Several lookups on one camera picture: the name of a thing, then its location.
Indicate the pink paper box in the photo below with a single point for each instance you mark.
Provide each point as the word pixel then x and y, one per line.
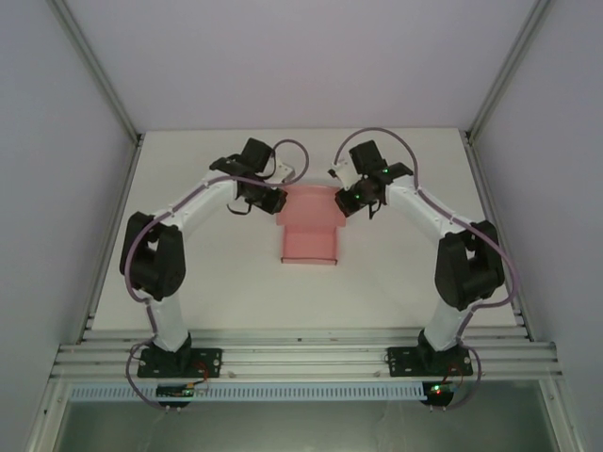
pixel 308 245

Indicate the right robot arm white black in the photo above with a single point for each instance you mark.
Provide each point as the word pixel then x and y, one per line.
pixel 445 325

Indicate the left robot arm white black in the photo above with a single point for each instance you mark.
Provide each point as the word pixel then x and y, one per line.
pixel 165 325

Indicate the aluminium table side rail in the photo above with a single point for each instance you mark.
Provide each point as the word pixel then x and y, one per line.
pixel 480 188
pixel 115 226

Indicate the aluminium rail beam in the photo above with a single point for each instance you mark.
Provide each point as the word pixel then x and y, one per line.
pixel 301 358

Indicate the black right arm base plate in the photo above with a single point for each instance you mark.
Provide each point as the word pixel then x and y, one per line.
pixel 402 362

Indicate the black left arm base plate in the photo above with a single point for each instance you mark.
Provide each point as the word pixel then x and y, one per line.
pixel 207 362

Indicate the aluminium frame post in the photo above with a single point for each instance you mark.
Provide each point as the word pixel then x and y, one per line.
pixel 99 70
pixel 505 70

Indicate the aluminium frame leg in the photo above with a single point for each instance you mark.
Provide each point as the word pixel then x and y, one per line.
pixel 560 419
pixel 47 419

